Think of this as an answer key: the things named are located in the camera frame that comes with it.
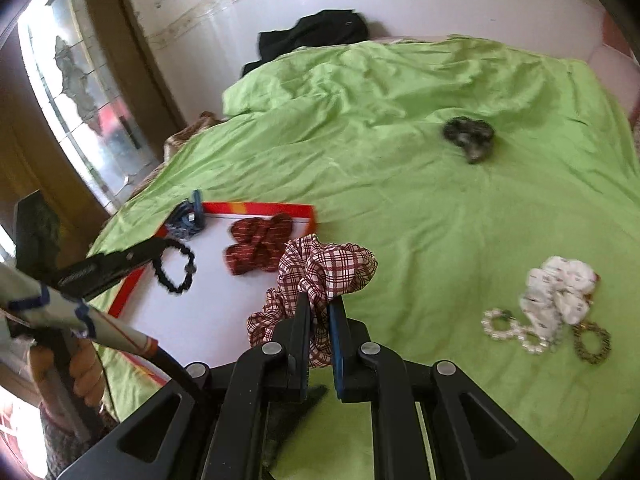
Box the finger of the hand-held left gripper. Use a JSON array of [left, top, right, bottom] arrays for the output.
[[49, 236, 171, 292], [187, 189, 206, 231]]

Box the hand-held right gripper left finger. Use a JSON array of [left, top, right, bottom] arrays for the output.
[[57, 292, 313, 480]]

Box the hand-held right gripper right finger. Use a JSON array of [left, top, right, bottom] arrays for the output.
[[327, 294, 576, 480]]

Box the blue striped scrunchie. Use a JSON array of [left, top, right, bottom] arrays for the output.
[[164, 200, 206, 241]]

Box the black bead bracelet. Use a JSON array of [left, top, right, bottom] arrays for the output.
[[152, 239, 197, 295]]

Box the dark red patterned scrunchie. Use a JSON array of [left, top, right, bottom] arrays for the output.
[[222, 212, 296, 277]]

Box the plaid scrunchie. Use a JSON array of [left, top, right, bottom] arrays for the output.
[[246, 234, 379, 368]]

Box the red rimmed white tray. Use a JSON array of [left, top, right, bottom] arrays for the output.
[[107, 201, 321, 386]]

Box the pearl bracelet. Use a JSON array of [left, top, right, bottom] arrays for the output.
[[481, 308, 551, 356]]

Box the white printed scrunchie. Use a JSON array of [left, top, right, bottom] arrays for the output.
[[517, 256, 601, 346]]

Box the brown bead bracelet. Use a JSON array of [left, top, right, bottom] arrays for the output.
[[572, 322, 612, 365]]

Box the person's left forearm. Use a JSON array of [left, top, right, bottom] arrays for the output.
[[37, 400, 108, 480]]

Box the person's left hand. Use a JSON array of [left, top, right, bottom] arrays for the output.
[[27, 337, 108, 411]]

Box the brown patterned blanket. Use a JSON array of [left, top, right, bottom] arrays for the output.
[[162, 111, 228, 161]]

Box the green bedsheet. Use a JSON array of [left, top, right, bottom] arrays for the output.
[[87, 35, 640, 480]]

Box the wooden door with leaded glass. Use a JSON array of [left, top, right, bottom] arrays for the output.
[[0, 0, 196, 281]]

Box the black cloth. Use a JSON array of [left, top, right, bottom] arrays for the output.
[[241, 9, 370, 78]]

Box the dark grey scrunchie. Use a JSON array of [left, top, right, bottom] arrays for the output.
[[442, 116, 496, 164]]

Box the pink headboard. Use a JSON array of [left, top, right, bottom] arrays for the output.
[[587, 10, 640, 126]]

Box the black cable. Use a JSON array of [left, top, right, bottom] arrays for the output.
[[142, 342, 211, 411]]

